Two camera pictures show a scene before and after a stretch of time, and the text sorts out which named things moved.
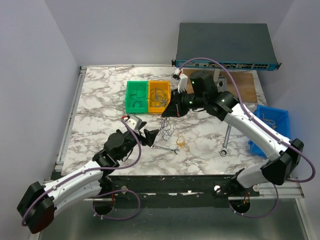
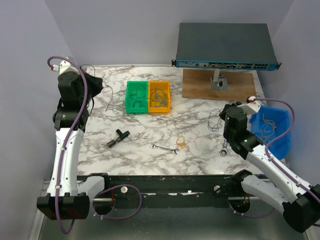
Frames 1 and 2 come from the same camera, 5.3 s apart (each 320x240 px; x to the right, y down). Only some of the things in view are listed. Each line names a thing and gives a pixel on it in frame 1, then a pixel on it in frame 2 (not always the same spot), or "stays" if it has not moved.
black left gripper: [150, 136] → [95, 82]
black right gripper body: [188, 101] → [223, 114]
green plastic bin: [136, 97] stays
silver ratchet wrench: [223, 151] stays
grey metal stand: [221, 82] stays
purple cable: [166, 129] → [208, 115]
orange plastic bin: [159, 96] stays
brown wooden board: [244, 80] stays
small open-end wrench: [173, 150] stays
